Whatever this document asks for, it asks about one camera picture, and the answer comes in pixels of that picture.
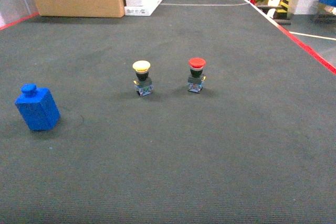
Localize white flat box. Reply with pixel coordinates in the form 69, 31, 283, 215
124, 0, 163, 16

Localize yellow black striped post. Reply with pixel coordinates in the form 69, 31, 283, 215
273, 0, 289, 19

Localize blue block part with knob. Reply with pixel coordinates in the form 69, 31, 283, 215
15, 83, 60, 131

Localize yellow mushroom push button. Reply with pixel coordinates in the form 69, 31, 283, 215
132, 60, 153, 97

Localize red mushroom push button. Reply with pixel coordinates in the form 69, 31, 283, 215
187, 57, 206, 93

